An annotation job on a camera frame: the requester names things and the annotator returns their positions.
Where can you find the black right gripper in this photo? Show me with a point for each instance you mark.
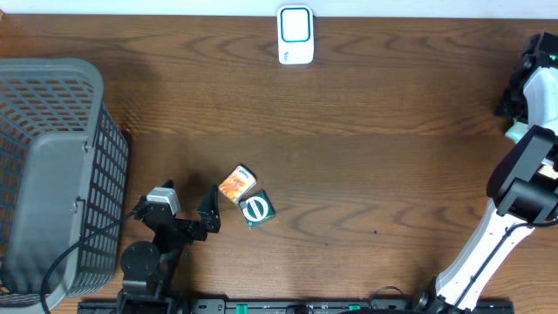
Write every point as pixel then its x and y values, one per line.
pixel 504 107

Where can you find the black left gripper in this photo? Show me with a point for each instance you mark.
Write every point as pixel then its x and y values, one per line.
pixel 209 219

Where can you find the orange tissue packet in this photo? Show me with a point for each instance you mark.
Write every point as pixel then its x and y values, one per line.
pixel 238 183

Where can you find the green square box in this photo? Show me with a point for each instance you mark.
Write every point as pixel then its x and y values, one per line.
pixel 257 209

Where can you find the teal wet wipes pack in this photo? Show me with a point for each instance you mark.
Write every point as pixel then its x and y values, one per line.
pixel 516 132

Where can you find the yellow wet wipes pack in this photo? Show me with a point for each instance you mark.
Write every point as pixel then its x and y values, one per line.
pixel 548 171

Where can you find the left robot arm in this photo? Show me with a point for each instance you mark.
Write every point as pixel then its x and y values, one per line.
pixel 149 267

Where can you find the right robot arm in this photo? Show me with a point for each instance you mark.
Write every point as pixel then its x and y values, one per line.
pixel 522 190

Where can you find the white barcode scanner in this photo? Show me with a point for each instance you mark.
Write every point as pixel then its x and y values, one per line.
pixel 295 37

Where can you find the grey plastic shopping basket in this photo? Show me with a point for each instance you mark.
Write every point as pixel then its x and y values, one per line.
pixel 63 181

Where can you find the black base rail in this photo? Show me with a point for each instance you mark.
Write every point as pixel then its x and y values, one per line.
pixel 220 306

